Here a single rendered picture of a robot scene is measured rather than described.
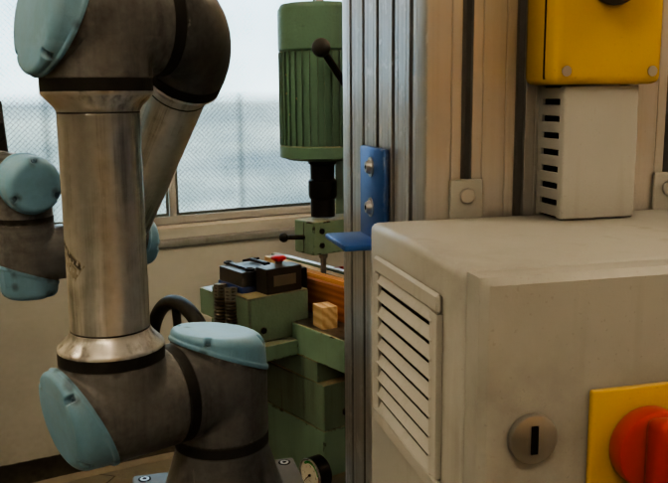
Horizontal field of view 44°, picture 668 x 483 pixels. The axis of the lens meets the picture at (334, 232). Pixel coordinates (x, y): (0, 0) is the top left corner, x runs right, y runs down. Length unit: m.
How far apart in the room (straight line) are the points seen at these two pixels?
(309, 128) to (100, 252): 0.82
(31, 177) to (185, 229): 1.94
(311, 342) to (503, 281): 1.11
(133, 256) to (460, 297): 0.50
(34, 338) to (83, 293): 2.06
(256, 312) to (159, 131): 0.59
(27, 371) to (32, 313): 0.20
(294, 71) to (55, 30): 0.86
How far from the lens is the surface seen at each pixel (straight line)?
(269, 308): 1.54
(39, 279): 1.15
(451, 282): 0.47
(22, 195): 1.10
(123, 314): 0.90
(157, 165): 1.06
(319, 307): 1.51
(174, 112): 1.00
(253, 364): 0.98
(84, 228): 0.88
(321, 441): 1.58
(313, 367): 1.54
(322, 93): 1.63
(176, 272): 3.03
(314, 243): 1.68
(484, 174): 0.65
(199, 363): 0.96
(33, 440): 3.07
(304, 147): 1.63
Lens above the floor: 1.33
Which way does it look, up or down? 10 degrees down
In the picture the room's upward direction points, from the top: 1 degrees counter-clockwise
